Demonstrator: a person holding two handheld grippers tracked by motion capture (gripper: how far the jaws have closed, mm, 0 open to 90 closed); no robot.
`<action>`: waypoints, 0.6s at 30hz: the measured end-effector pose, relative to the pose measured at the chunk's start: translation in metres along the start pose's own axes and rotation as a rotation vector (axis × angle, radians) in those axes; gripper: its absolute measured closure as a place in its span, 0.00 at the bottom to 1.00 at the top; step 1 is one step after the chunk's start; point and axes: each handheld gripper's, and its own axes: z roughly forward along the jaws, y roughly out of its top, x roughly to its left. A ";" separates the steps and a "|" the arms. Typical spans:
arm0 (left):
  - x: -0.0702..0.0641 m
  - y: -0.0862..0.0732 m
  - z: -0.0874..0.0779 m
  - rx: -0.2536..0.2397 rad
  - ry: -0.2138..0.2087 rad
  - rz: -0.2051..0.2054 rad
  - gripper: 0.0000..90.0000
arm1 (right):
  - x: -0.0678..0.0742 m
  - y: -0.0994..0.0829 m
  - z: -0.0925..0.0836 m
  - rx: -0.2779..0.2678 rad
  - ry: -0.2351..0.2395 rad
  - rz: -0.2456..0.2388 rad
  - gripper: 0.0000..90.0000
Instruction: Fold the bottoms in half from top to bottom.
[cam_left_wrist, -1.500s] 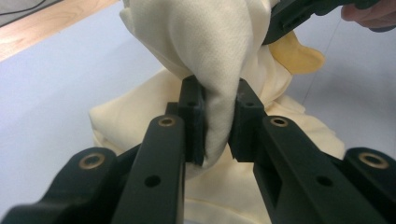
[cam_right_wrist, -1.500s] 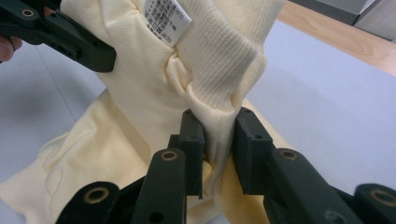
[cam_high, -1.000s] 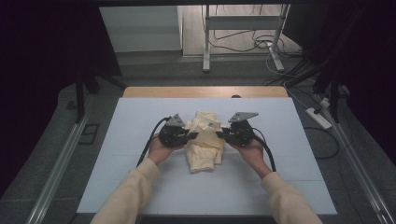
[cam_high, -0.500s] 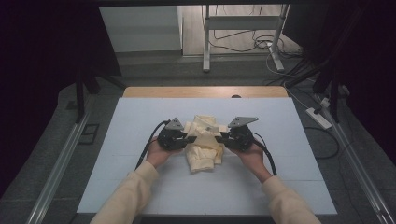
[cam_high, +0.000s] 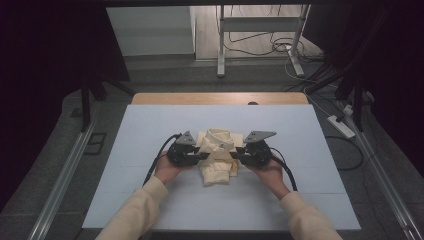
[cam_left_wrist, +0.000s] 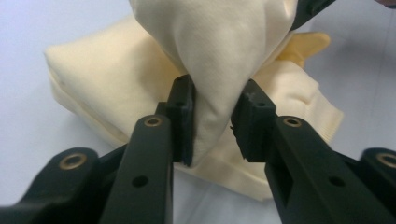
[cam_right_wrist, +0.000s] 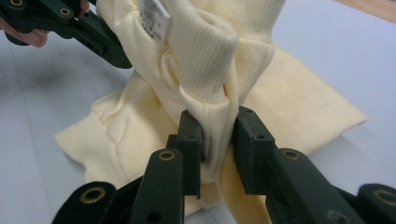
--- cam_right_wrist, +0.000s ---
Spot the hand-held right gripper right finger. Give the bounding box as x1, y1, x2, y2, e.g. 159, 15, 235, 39
231, 105, 277, 196

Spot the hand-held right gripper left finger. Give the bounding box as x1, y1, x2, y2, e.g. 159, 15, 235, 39
176, 108, 205, 199

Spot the cream yellow baby romper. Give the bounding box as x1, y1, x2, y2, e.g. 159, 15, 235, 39
54, 0, 370, 224

